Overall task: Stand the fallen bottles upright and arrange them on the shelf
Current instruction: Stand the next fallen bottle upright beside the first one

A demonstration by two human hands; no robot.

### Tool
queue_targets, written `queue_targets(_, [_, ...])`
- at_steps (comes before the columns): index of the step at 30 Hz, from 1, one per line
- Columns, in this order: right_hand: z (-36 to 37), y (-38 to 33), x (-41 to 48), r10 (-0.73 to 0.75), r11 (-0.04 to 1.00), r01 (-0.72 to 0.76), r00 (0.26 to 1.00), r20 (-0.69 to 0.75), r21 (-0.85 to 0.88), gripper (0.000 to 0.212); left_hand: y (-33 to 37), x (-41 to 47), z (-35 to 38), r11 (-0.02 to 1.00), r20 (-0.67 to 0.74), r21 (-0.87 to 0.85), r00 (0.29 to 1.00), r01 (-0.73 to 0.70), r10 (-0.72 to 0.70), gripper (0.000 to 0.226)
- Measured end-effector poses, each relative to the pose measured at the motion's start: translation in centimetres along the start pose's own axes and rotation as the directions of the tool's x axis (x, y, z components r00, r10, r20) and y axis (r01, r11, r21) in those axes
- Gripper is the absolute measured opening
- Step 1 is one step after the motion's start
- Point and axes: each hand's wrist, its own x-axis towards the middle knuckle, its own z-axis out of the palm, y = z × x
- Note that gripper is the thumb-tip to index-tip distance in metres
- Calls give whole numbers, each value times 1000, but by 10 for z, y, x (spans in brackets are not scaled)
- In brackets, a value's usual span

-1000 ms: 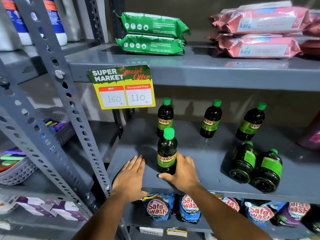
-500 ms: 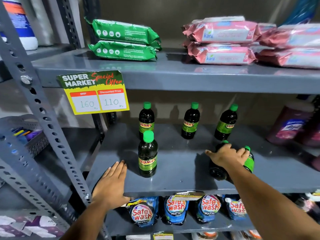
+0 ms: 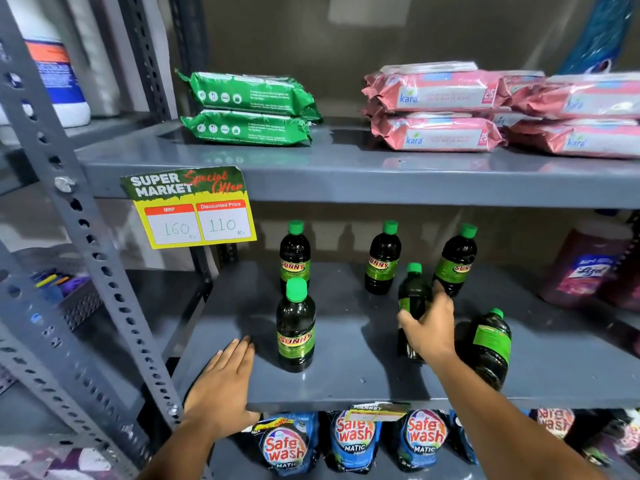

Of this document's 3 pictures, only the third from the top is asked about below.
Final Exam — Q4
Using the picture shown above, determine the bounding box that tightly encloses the person's right hand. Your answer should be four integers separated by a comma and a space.
396, 279, 457, 365

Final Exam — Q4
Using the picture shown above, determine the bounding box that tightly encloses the person's left hand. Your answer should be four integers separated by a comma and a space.
182, 336, 262, 441

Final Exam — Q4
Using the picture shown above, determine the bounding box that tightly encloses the dark green bottle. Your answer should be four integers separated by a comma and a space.
462, 307, 513, 391
396, 262, 434, 365
275, 277, 317, 373

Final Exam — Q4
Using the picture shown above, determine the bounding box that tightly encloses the grey metal shelf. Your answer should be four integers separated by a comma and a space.
0, 0, 640, 480

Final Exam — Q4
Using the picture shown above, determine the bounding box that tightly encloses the row of green bottles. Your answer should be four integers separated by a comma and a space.
279, 219, 479, 298

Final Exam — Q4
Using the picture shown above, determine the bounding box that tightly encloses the person's left forearm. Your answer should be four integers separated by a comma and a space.
137, 419, 223, 480

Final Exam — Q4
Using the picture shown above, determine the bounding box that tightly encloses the person's right forearm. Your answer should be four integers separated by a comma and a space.
423, 350, 609, 480

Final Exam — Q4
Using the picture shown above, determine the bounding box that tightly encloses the tall blue cleaner bottle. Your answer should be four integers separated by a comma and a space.
557, 0, 636, 75

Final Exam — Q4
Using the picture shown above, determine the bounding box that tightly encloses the row of detergent refill pouches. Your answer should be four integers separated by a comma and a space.
242, 407, 640, 478

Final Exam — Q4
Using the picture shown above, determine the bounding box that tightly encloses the grey slotted metal rack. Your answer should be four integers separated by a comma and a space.
0, 0, 216, 480

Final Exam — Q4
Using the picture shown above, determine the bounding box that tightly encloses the grey plastic basket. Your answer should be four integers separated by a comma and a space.
0, 249, 106, 395

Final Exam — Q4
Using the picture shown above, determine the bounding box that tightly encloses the bunch of colourful small items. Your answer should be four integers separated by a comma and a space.
29, 268, 91, 301

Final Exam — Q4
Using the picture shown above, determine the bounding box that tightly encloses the pile of purple white packets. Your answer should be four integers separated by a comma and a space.
0, 444, 131, 480

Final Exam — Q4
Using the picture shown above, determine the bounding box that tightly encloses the yellow green price sign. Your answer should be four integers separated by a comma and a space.
119, 166, 259, 251

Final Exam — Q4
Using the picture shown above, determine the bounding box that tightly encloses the stack of pink wipe packets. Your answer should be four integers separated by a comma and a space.
362, 61, 640, 159

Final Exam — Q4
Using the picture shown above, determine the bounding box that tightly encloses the green wipes packet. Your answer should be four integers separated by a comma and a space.
179, 109, 313, 147
175, 69, 323, 121

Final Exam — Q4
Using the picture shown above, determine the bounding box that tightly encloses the white jug blue orange label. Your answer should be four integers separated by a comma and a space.
0, 0, 92, 129

